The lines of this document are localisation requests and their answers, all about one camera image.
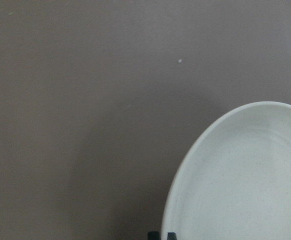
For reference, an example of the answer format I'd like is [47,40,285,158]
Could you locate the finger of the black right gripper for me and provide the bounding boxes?
[167,232,177,240]

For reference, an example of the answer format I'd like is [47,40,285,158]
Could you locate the cream round plate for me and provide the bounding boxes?
[160,101,291,240]

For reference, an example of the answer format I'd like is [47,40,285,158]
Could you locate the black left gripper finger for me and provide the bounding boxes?
[147,231,160,240]

